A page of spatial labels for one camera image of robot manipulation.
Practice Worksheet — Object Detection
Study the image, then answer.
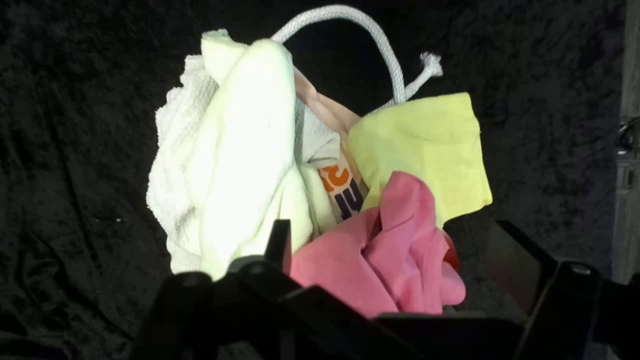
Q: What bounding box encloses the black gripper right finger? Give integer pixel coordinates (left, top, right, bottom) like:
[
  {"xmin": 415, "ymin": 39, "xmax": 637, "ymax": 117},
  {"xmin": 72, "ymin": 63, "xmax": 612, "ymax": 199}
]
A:
[{"xmin": 487, "ymin": 220, "xmax": 640, "ymax": 360}]

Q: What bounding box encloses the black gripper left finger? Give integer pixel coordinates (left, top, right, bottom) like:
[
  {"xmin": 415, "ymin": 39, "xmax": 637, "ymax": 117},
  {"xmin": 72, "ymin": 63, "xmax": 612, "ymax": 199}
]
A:
[{"xmin": 132, "ymin": 217, "xmax": 376, "ymax": 360}]

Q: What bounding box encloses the large pale green towel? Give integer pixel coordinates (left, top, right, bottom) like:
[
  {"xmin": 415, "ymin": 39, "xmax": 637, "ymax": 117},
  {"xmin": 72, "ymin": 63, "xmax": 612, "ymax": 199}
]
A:
[{"xmin": 166, "ymin": 30, "xmax": 338, "ymax": 277}]

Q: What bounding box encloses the pink cloth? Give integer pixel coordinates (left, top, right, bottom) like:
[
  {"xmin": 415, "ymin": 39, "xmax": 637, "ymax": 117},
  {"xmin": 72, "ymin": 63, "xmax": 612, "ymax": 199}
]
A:
[{"xmin": 291, "ymin": 172, "xmax": 466, "ymax": 318}]

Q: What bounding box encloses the peach printed t-shirt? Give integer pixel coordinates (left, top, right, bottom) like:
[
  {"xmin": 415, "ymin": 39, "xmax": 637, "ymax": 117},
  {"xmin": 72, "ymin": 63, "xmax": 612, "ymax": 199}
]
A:
[{"xmin": 295, "ymin": 70, "xmax": 368, "ymax": 220}]

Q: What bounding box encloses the small yellow-green cloth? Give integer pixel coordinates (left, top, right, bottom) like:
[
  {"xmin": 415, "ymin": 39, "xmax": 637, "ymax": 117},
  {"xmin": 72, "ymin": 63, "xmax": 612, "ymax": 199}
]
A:
[{"xmin": 348, "ymin": 91, "xmax": 495, "ymax": 226}]

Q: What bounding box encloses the white terry towel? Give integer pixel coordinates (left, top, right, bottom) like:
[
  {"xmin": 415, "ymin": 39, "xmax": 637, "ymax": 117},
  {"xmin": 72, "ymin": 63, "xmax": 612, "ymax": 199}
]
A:
[{"xmin": 147, "ymin": 56, "xmax": 218, "ymax": 251}]

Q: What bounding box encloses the black table cloth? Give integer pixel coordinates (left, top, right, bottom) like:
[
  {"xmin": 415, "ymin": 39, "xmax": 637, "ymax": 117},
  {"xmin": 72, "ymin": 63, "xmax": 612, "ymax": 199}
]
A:
[{"xmin": 0, "ymin": 0, "xmax": 630, "ymax": 360}]

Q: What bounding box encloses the white rope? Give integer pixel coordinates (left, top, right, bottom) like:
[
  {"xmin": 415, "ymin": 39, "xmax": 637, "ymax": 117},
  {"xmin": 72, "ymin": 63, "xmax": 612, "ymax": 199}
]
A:
[{"xmin": 268, "ymin": 2, "xmax": 447, "ymax": 106}]

